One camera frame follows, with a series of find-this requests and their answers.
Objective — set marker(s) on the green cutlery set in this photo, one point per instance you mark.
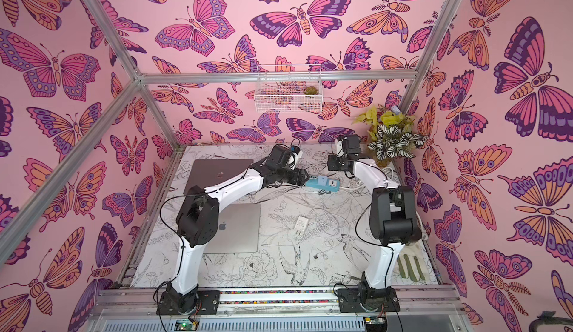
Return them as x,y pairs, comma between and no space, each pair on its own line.
410,270

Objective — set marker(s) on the white wire basket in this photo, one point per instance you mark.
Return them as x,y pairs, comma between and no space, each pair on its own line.
289,88

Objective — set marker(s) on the dark grey closed laptop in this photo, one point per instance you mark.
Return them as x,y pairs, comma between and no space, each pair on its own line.
210,173

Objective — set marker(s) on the teal power strip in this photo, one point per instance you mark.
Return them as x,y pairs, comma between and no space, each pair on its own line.
323,183

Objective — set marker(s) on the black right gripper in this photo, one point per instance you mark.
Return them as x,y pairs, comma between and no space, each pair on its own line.
337,162

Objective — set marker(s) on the green striped potted plant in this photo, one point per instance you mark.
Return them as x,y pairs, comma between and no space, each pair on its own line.
390,135

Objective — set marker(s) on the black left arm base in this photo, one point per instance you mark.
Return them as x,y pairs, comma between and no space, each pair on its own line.
196,302

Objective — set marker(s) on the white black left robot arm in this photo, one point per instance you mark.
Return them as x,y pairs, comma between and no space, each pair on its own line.
198,217

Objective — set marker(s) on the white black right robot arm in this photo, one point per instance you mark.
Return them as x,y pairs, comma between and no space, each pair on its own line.
393,219

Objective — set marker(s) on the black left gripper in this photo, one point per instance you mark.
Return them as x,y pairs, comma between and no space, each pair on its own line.
299,179

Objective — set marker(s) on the silver closed laptop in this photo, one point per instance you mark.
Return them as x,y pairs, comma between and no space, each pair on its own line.
238,230

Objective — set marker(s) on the white charger brick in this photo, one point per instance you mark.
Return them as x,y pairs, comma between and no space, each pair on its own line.
301,225

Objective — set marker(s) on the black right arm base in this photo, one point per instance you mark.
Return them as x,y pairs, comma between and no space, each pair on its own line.
367,300

